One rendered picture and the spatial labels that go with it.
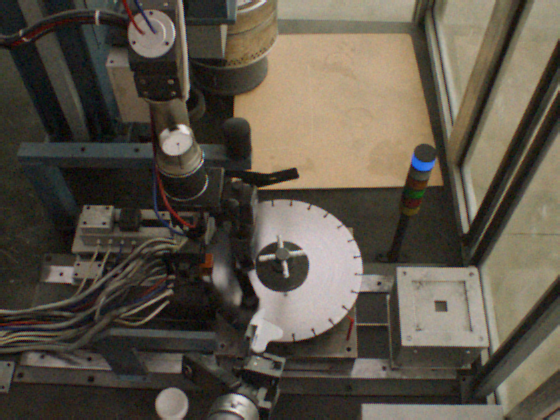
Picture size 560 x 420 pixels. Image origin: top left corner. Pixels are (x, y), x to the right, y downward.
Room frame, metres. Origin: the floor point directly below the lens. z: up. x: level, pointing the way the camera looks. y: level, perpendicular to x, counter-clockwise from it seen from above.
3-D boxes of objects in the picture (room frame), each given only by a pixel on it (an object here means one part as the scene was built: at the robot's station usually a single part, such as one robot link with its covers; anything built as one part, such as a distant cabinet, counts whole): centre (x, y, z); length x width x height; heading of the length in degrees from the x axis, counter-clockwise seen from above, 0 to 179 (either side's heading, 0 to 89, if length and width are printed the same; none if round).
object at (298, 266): (0.60, -0.01, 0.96); 0.11 x 0.11 x 0.03
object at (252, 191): (0.58, 0.07, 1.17); 0.06 x 0.05 x 0.20; 79
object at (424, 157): (0.73, -0.28, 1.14); 0.05 x 0.04 x 0.03; 178
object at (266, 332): (0.41, 0.02, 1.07); 0.09 x 0.06 x 0.03; 165
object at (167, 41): (0.75, 0.15, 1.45); 0.35 x 0.07 x 0.28; 178
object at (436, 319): (0.53, -0.34, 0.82); 0.18 x 0.18 x 0.15; 88
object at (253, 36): (1.38, 0.15, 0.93); 0.31 x 0.31 x 0.36
